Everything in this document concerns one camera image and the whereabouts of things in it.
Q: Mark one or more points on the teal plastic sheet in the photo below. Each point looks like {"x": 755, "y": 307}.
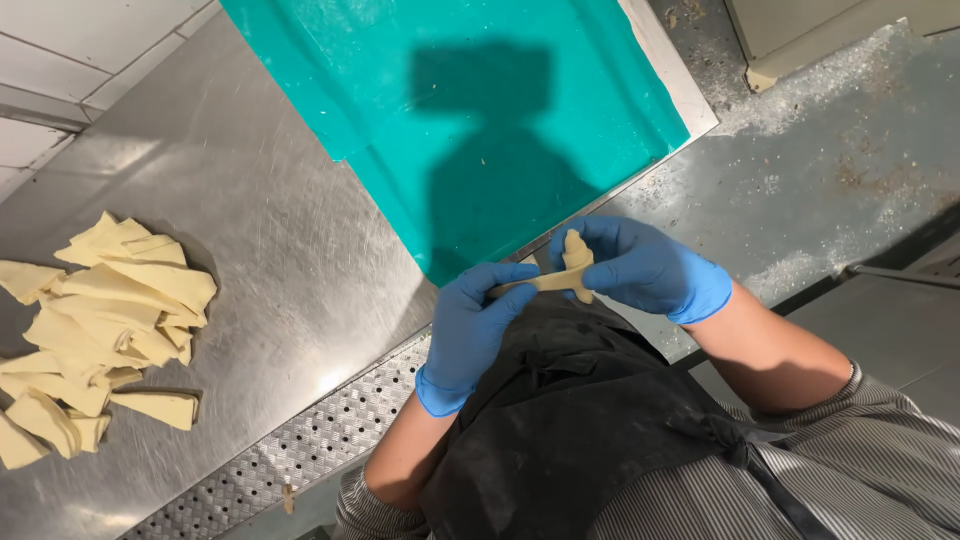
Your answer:
{"x": 480, "y": 135}

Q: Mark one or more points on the metal rack frame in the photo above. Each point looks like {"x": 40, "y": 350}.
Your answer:
{"x": 900, "y": 274}

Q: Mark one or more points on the beige cabinet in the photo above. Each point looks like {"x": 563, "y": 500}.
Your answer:
{"x": 825, "y": 30}

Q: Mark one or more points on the pile of dough triangles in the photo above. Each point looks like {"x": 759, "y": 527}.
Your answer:
{"x": 112, "y": 315}

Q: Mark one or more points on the black apron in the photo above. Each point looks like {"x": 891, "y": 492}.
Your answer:
{"x": 570, "y": 435}

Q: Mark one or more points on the dough piece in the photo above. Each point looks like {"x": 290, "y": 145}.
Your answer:
{"x": 551, "y": 281}

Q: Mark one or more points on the person's right hand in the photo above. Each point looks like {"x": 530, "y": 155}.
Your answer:
{"x": 660, "y": 274}

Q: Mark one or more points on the small dough scrap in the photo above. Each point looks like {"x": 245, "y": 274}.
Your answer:
{"x": 287, "y": 499}

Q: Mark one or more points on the grey striped shirt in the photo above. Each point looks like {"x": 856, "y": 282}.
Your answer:
{"x": 862, "y": 465}

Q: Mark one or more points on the person's left hand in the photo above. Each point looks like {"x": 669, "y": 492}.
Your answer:
{"x": 461, "y": 330}

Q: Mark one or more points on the perforated metal tray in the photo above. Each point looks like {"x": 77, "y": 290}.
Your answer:
{"x": 315, "y": 442}

